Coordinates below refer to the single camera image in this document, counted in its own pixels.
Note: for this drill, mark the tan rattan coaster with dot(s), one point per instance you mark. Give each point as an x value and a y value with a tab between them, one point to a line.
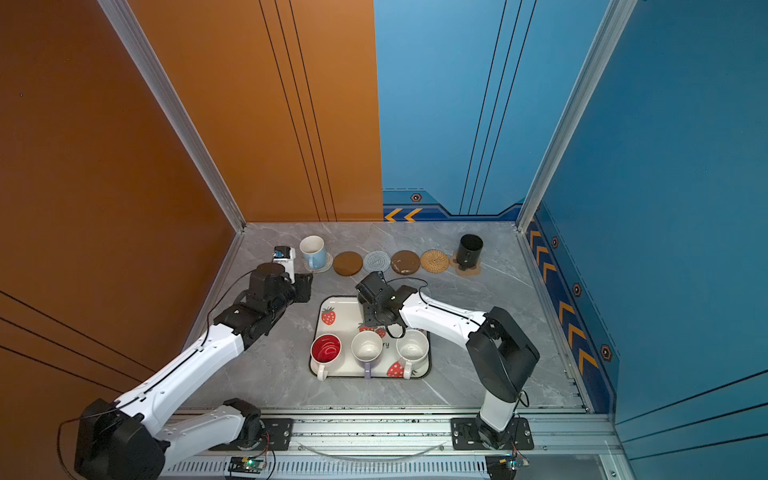
434	261

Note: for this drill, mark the paw shaped wooden coaster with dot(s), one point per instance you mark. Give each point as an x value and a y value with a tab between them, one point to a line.
468	272

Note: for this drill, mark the green circuit board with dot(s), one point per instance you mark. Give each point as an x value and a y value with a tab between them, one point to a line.
505	467
246	467

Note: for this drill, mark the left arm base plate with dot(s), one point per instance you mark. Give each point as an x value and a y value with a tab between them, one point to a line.
279	433

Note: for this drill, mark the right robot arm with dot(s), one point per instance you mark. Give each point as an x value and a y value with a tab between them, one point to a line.
502	354

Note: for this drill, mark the blue grey woven coaster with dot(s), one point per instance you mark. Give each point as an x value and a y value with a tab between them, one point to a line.
377	261

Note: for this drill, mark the red interior white mug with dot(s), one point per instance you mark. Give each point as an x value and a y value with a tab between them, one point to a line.
326	352

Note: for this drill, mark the light brown wooden coaster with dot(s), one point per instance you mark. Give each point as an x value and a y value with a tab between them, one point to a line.
348	263

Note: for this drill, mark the left aluminium corner post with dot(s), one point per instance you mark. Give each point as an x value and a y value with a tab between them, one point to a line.
129	31

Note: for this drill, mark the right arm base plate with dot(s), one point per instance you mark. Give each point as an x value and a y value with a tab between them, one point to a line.
473	434

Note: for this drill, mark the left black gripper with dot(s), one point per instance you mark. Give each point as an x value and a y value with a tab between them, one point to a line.
303	286

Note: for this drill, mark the right aluminium corner post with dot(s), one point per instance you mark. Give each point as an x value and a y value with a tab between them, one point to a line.
608	34

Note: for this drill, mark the white purple handled mug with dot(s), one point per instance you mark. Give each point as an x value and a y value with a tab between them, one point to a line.
367	347

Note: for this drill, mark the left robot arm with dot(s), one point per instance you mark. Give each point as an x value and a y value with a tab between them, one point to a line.
129	438

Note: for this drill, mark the light blue mug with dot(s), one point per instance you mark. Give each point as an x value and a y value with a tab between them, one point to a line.
311	244

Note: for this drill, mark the black mug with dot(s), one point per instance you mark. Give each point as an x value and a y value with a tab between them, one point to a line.
469	251

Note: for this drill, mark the aluminium front rail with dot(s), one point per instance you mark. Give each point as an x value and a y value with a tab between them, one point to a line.
357	432

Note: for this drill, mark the left green circuit board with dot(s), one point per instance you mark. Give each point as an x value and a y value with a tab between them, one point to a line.
246	467

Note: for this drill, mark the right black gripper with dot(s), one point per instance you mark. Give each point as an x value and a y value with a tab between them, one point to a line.
366	315

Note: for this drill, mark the aluminium corner post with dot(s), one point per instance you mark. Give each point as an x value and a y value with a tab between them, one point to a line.
608	34
129	31

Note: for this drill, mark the right green circuit board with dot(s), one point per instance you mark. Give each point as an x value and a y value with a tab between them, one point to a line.
505	467

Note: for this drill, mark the white strawberry serving tray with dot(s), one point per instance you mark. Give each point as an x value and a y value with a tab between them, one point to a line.
341	315

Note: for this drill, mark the dark brown worn coaster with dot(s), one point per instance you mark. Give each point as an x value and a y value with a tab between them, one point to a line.
405	262

